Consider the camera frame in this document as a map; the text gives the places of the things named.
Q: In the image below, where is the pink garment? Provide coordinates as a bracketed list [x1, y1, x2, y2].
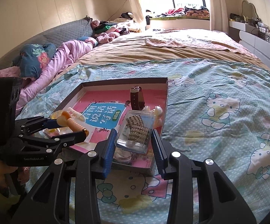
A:
[164, 8, 185, 17]

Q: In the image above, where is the brown strap wristwatch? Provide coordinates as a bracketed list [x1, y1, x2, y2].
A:
[130, 85, 147, 111]

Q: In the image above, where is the grey quilted headboard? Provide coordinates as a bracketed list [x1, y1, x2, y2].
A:
[0, 16, 94, 75]

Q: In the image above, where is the pile of clothes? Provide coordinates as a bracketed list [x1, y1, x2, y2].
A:
[93, 19, 141, 36]

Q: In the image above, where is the blue floral pillow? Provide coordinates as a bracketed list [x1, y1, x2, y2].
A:
[18, 43, 57, 78]

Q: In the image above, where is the clear bag with pink item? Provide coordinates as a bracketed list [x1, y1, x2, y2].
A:
[43, 127, 75, 139]

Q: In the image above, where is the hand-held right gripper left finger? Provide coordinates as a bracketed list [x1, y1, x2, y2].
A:
[11, 128, 118, 224]

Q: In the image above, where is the dark cardboard box tray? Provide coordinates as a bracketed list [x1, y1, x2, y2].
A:
[43, 77, 169, 176]

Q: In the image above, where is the pink book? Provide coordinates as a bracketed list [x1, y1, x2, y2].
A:
[68, 87, 167, 168]

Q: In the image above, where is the scalloped mirror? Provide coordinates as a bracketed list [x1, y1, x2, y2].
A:
[241, 0, 259, 19]

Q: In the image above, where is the pink knitted blanket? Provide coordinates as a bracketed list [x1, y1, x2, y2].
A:
[145, 28, 254, 56]

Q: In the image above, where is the group of cosmetic items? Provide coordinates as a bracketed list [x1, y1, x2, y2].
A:
[229, 13, 270, 48]

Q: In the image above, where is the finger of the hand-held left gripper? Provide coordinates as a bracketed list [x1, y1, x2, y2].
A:
[15, 115, 59, 136]
[20, 131, 86, 155]

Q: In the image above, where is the pink plush toy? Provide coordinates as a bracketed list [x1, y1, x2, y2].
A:
[95, 31, 121, 44]

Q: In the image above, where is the tan blanket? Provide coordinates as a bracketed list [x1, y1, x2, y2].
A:
[75, 29, 270, 71]

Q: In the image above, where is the white dresser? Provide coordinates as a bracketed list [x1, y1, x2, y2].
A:
[228, 20, 270, 75]

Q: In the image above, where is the pink quilt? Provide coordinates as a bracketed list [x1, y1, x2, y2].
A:
[0, 40, 94, 112]

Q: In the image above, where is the cartoon cat printed sheet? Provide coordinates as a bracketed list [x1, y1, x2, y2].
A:
[16, 58, 270, 224]

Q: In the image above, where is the dark patterned garment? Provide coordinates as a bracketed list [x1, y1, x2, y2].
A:
[185, 6, 210, 18]

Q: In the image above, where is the cream curtain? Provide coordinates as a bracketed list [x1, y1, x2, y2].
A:
[206, 0, 229, 33]
[123, 0, 149, 31]

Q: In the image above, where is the small blue pillow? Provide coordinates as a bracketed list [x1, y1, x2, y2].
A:
[78, 36, 98, 48]

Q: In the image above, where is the white hair claw clip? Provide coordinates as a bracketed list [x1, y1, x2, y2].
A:
[67, 107, 86, 122]

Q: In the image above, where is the white window bench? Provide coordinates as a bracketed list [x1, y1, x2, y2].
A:
[149, 16, 211, 31]

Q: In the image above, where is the clear plastic jewelry box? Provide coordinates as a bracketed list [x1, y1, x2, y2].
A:
[115, 110, 154, 154]

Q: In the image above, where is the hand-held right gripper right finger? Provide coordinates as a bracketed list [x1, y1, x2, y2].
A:
[151, 129, 257, 224]

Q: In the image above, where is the cream hair clip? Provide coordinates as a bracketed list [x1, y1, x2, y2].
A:
[144, 106, 163, 130]

